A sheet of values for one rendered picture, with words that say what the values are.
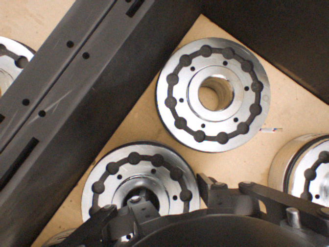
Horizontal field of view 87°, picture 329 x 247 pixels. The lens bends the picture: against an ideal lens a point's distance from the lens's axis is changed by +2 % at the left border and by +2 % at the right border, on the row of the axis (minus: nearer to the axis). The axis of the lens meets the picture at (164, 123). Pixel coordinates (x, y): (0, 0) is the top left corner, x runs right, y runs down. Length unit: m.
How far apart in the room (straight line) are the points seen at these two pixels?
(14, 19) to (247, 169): 0.29
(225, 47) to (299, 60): 0.07
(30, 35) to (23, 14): 0.02
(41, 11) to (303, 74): 0.27
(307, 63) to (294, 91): 0.03
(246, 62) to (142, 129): 0.12
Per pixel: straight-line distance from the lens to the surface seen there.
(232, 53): 0.18
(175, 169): 0.16
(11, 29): 0.25
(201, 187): 0.17
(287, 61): 0.22
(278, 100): 0.22
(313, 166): 0.21
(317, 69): 0.22
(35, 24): 0.24
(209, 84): 0.18
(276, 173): 0.21
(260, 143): 0.21
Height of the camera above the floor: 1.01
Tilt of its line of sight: 88 degrees down
